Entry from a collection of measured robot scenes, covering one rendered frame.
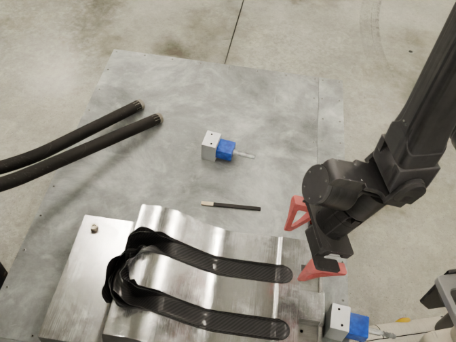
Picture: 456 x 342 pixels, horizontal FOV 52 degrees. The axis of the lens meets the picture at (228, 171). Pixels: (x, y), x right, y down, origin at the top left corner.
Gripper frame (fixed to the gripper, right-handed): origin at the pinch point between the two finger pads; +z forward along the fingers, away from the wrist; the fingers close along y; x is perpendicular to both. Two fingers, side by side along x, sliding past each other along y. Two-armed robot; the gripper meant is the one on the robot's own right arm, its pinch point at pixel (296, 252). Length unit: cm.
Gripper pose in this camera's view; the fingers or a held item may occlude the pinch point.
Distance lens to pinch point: 82.6
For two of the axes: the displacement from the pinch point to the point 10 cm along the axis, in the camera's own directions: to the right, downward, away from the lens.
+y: 1.5, 7.8, -6.1
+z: -5.0, 5.9, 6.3
